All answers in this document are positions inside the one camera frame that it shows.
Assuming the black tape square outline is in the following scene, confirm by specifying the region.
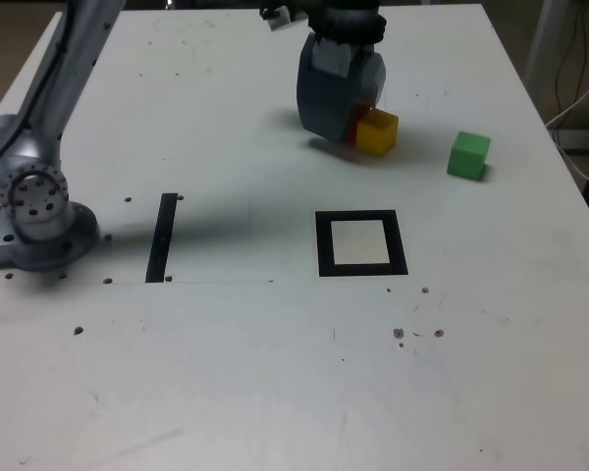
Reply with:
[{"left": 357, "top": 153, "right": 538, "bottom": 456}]
[{"left": 314, "top": 209, "right": 409, "bottom": 278}]

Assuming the white background post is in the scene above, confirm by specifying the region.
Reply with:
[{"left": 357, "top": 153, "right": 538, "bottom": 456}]
[{"left": 522, "top": 0, "right": 563, "bottom": 97}]

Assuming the green cube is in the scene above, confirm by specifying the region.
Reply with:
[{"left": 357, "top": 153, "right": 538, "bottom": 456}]
[{"left": 446, "top": 130, "right": 493, "bottom": 182}]

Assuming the white background cable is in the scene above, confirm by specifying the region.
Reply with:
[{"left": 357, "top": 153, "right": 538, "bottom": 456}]
[{"left": 544, "top": 63, "right": 589, "bottom": 187}]

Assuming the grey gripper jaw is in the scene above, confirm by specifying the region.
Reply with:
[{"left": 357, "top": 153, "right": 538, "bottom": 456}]
[
  {"left": 295, "top": 33, "right": 358, "bottom": 145},
  {"left": 348, "top": 47, "right": 388, "bottom": 111}
]

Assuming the yellow cube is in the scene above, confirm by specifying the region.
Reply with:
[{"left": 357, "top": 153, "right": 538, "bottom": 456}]
[{"left": 355, "top": 108, "right": 400, "bottom": 157}]

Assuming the small white camera box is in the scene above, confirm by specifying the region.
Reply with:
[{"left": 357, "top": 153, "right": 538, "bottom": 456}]
[{"left": 261, "top": 4, "right": 295, "bottom": 33}]

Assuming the red cube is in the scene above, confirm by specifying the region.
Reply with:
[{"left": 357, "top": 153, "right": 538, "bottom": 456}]
[{"left": 346, "top": 101, "right": 373, "bottom": 147}]

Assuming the black tape strip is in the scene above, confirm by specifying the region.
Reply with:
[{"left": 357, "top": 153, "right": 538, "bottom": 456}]
[{"left": 144, "top": 192, "right": 179, "bottom": 285}]

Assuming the black background cable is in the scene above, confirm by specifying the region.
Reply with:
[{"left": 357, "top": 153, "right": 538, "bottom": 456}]
[{"left": 553, "top": 0, "right": 589, "bottom": 117}]

